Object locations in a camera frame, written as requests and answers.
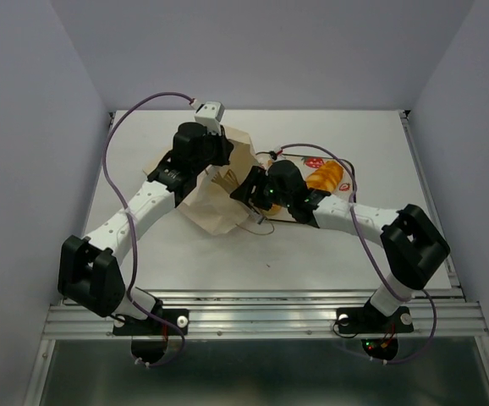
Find metal tongs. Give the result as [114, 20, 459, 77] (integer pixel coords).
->
[210, 167, 266, 225]

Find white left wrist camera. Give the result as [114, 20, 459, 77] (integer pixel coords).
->
[195, 101, 225, 130]

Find purple cable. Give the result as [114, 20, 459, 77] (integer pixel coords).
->
[102, 91, 197, 368]
[255, 143, 437, 365]

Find strawberry print tray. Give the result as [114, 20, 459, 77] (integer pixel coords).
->
[250, 151, 356, 223]

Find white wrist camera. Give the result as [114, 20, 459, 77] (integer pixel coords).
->
[195, 101, 225, 130]
[267, 147, 283, 162]

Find aluminium front frame rails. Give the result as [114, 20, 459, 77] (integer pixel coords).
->
[42, 288, 489, 340]

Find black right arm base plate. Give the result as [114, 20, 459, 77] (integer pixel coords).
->
[333, 306, 414, 335]

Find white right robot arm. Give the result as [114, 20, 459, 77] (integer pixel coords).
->
[230, 160, 451, 330]

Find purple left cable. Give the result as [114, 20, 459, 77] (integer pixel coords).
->
[102, 91, 197, 368]

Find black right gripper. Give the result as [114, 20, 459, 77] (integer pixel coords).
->
[228, 165, 292, 210]

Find aluminium table edge rail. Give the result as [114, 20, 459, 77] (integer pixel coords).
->
[398, 110, 465, 299]

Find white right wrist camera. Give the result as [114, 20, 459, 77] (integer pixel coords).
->
[267, 147, 283, 162]

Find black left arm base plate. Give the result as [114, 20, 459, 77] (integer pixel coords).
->
[112, 308, 190, 337]

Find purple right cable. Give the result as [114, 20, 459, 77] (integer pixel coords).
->
[255, 143, 437, 365]

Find beige paper bag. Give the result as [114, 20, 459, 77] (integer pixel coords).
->
[141, 124, 275, 236]

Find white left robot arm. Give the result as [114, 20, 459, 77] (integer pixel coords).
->
[58, 122, 234, 333]

